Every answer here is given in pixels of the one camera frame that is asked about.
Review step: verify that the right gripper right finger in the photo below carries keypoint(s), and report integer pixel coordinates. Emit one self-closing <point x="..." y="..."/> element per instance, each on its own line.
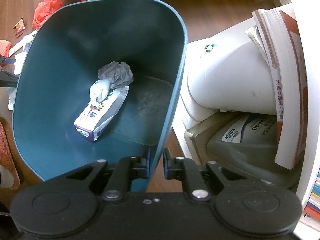
<point x="191" y="175"/>

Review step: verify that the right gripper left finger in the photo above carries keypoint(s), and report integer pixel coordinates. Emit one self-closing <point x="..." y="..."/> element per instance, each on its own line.
<point x="127" y="170"/>

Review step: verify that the teal plastic trash bin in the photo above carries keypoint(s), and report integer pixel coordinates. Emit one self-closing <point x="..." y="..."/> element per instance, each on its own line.
<point x="62" y="64"/>

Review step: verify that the purple white tissue pack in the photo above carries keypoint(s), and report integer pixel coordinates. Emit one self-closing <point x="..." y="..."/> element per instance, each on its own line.
<point x="93" y="120"/>

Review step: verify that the grey motor oil jug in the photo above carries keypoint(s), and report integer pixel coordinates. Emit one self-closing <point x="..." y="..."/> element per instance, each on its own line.
<point x="248" y="143"/>

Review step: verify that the crumpled grey paper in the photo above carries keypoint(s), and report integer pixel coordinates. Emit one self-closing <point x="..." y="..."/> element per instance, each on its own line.
<point x="118" y="74"/>

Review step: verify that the white plastic container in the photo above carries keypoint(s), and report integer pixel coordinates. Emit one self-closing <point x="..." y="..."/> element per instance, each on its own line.
<point x="225" y="72"/>

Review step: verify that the red patterned slipper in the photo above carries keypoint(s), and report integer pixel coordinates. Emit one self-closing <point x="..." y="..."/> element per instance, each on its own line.
<point x="9" y="175"/>

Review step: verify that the small orange snack wrapper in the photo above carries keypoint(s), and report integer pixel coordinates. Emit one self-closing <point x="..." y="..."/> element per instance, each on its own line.
<point x="19" y="28"/>

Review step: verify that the red plastic bag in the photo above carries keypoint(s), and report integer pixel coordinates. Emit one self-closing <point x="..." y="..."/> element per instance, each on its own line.
<point x="44" y="10"/>

